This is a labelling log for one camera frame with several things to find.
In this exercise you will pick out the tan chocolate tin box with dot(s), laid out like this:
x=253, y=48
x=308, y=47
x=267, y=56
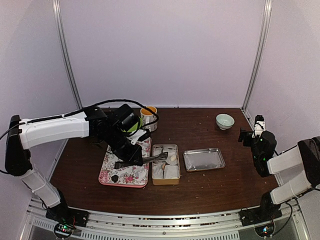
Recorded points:
x=171, y=174

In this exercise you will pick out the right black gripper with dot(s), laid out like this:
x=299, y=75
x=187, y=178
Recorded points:
x=242, y=133

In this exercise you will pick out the tan tin lid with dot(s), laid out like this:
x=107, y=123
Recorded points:
x=203, y=159

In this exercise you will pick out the floral mug orange inside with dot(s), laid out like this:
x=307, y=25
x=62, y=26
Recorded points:
x=148, y=120

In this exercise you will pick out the aluminium front rail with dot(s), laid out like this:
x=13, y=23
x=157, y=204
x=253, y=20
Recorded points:
x=224, y=225

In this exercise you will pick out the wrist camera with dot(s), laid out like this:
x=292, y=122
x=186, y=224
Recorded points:
x=125, y=119
x=259, y=126

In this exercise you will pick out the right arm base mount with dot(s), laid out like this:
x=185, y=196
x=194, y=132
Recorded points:
x=262, y=217

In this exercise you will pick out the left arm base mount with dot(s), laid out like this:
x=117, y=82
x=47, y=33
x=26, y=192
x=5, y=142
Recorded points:
x=67, y=219

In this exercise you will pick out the left aluminium corner post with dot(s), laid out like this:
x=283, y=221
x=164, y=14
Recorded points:
x=65, y=53

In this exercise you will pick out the pale celadon small bowl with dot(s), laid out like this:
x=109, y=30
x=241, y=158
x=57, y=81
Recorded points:
x=224, y=121

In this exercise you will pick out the green plastic plate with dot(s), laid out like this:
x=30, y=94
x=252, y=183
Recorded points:
x=136, y=126

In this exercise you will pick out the floral rectangular tray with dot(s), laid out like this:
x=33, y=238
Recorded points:
x=130, y=177

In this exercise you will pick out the right aluminium corner post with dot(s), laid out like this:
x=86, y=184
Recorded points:
x=264, y=30

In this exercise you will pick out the dark chocolate piece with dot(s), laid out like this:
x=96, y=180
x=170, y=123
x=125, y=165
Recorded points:
x=115, y=178

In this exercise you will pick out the white heart chocolate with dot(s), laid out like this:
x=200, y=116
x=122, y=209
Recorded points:
x=173, y=158

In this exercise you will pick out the aluminium corner post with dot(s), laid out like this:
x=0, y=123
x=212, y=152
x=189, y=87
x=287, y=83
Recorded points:
x=264, y=30
x=65, y=53

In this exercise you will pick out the metal tongs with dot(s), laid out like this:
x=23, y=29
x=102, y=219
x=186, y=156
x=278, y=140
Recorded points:
x=160, y=157

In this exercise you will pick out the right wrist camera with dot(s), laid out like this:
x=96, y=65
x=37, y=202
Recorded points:
x=259, y=126

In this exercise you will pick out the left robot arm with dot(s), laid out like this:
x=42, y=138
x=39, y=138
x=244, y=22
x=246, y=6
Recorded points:
x=23, y=134

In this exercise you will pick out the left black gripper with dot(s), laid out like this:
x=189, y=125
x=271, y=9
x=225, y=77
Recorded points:
x=136, y=152

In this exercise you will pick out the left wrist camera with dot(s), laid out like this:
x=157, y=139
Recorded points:
x=125, y=119

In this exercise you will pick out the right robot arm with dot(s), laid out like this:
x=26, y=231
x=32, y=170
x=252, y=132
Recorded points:
x=299, y=166

